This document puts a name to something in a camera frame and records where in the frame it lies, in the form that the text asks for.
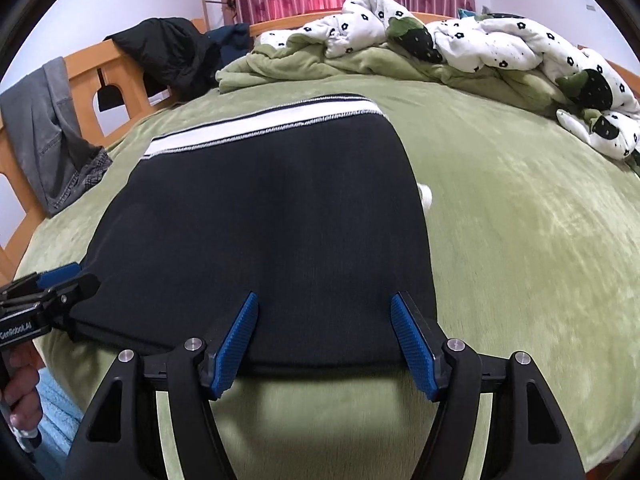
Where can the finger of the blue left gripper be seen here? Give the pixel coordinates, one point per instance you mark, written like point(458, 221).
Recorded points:
point(58, 276)

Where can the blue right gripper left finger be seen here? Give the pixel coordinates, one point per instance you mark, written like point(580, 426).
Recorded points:
point(227, 341)

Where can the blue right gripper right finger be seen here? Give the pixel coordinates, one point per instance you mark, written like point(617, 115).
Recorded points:
point(420, 339)

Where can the black pants with white stripe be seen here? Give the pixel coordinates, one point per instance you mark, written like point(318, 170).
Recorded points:
point(312, 207)

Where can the person's left hand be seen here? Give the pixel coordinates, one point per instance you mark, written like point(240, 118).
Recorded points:
point(21, 392)

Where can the green fleece bed sheet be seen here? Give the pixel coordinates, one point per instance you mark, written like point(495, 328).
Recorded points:
point(534, 243)

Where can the grey denim jeans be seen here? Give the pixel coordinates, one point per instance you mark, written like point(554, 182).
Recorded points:
point(40, 119)

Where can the black jacket on footboard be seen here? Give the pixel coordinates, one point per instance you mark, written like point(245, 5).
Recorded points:
point(173, 52)

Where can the white floral quilt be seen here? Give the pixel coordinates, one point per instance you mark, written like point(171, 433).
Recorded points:
point(606, 112)

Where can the navy blue garment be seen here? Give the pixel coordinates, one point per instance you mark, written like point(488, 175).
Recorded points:
point(231, 41)

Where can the wooden clothes rack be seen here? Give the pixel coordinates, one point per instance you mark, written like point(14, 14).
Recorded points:
point(217, 13)

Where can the wooden bed frame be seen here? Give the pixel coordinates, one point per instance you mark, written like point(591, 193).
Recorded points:
point(119, 70)

